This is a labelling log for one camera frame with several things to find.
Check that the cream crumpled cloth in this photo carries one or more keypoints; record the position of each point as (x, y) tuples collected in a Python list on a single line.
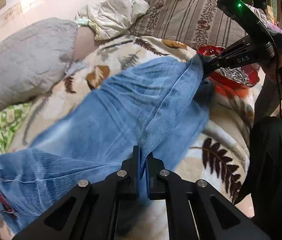
[(110, 18)]

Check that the black white patterned cloth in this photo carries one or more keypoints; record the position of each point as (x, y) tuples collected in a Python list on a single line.
[(236, 74)]

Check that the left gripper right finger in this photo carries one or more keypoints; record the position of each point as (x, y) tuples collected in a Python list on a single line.
[(196, 210)]

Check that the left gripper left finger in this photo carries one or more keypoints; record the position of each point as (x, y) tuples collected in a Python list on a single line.
[(89, 211)]

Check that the grey quilted pillow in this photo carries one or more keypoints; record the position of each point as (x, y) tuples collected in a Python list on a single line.
[(33, 59)]

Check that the striped floral bedsheet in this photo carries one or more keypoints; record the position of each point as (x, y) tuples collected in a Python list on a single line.
[(195, 23)]

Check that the green floral cloth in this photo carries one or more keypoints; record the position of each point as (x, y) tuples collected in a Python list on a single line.
[(11, 118)]

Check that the red plastic basket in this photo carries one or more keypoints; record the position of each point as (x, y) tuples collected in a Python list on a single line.
[(252, 73)]

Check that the leaf pattern beige blanket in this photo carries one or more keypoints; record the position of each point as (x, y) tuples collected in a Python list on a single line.
[(219, 154)]

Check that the blue denim jeans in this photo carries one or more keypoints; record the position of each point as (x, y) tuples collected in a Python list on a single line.
[(161, 106)]

